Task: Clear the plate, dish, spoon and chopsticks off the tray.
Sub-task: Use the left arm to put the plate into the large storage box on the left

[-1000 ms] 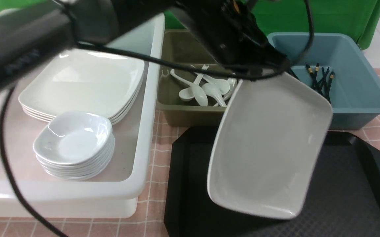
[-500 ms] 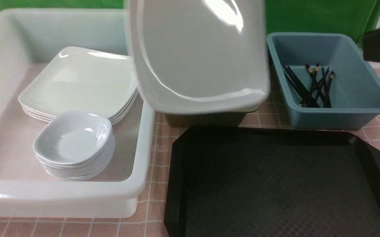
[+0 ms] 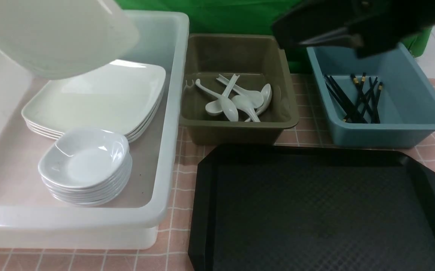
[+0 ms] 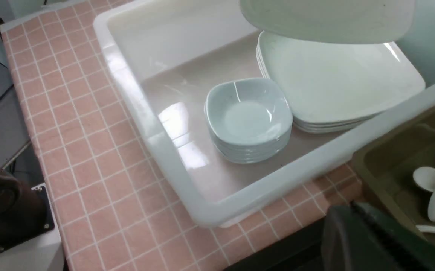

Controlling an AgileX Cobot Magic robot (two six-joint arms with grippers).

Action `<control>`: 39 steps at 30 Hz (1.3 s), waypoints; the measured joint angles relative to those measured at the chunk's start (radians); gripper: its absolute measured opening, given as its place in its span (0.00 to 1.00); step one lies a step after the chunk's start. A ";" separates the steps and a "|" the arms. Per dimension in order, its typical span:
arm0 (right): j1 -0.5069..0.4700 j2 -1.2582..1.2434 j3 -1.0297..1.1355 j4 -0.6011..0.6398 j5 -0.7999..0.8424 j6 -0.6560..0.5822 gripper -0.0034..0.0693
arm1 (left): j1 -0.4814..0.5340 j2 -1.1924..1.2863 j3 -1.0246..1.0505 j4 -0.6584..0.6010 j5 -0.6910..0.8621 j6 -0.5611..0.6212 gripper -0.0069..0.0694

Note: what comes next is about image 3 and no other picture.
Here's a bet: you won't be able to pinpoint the white ceramic soup spoon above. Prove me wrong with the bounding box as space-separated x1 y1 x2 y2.
195 79 239 122

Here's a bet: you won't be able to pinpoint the large white square plate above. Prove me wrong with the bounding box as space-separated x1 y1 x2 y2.
0 0 139 79

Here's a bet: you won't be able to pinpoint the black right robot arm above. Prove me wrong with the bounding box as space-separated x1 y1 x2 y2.
271 0 435 58

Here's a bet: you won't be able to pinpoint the white spoon in bin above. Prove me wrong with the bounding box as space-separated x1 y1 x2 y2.
205 74 240 122
244 84 272 116
216 75 264 109
231 95 261 122

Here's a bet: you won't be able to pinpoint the black serving tray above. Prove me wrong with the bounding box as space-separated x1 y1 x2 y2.
188 145 435 271

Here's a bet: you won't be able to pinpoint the olive green plastic bin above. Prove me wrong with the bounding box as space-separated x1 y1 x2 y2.
180 33 299 145

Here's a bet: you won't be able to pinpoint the stack of white square plates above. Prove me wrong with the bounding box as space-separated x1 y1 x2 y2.
21 59 167 137

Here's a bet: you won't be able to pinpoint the green backdrop cloth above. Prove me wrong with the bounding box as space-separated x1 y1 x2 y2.
114 0 432 74

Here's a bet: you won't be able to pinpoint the stack of small white bowls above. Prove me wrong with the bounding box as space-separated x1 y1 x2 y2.
38 128 133 207

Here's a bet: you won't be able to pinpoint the black chopsticks in blue bin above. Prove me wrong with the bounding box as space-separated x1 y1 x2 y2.
324 73 384 124

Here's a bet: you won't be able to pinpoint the blue plastic bin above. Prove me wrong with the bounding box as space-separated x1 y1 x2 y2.
307 44 435 149

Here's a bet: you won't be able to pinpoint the large white plastic tub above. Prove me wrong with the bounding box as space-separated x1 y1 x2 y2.
0 11 189 249

